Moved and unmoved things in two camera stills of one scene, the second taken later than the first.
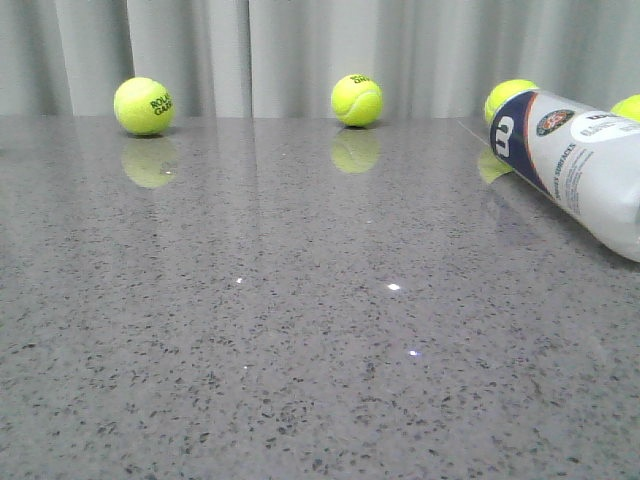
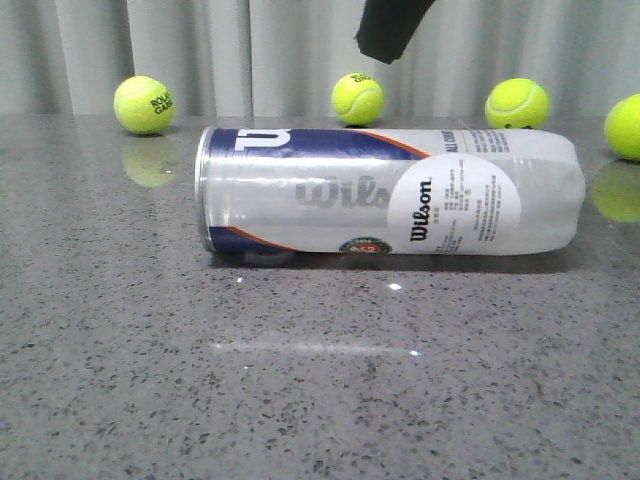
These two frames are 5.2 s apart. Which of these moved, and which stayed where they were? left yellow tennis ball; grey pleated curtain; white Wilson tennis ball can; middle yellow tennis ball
Moved: white Wilson tennis ball can
Stayed: left yellow tennis ball; grey pleated curtain; middle yellow tennis ball
